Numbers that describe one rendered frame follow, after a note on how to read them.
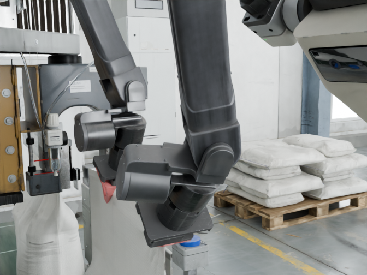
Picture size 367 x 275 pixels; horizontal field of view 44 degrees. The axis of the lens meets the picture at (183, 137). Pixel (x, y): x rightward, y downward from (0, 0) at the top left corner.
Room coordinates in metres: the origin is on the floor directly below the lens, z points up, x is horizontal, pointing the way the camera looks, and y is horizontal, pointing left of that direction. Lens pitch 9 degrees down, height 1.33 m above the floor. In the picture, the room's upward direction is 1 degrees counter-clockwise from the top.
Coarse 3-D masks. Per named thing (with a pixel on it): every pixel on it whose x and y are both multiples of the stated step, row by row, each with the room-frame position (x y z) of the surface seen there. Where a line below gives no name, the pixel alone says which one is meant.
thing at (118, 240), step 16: (96, 176) 1.08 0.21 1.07; (96, 192) 1.08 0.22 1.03; (96, 208) 1.09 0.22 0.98; (112, 208) 0.89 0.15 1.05; (128, 208) 0.80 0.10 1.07; (96, 224) 1.09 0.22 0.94; (112, 224) 0.89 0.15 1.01; (128, 224) 0.80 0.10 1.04; (96, 240) 1.09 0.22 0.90; (112, 240) 0.90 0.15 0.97; (128, 240) 0.80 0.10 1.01; (144, 240) 0.74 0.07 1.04; (96, 256) 1.08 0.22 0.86; (112, 256) 0.90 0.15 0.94; (128, 256) 0.80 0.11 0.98; (144, 256) 0.74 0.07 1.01; (160, 256) 0.68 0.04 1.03; (96, 272) 1.01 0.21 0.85; (112, 272) 0.91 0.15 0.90; (128, 272) 0.81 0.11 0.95; (144, 272) 0.74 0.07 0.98; (160, 272) 0.68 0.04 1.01
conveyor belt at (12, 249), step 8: (0, 224) 2.70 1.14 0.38; (8, 224) 2.70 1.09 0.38; (0, 232) 2.56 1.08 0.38; (8, 232) 2.56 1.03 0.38; (0, 240) 2.44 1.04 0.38; (8, 240) 2.44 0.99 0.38; (0, 248) 2.32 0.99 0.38; (8, 248) 2.32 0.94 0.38; (16, 248) 2.32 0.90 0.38; (0, 256) 2.21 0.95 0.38; (8, 256) 2.21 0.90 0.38; (16, 256) 2.21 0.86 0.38; (0, 264) 2.12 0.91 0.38; (8, 264) 2.12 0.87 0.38; (0, 272) 2.03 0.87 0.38; (8, 272) 2.03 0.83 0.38
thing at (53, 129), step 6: (54, 114) 1.09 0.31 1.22; (48, 120) 1.09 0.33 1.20; (54, 120) 1.09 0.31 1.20; (48, 126) 1.09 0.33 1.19; (54, 126) 1.09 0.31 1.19; (60, 126) 1.14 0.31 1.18; (48, 132) 1.08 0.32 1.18; (54, 132) 1.09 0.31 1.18; (60, 132) 1.09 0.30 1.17; (48, 138) 1.08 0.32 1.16; (54, 138) 1.09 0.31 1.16; (60, 138) 1.09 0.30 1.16; (48, 144) 1.08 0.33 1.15; (54, 144) 1.09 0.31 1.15; (60, 144) 1.09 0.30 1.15; (54, 174) 1.10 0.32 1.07
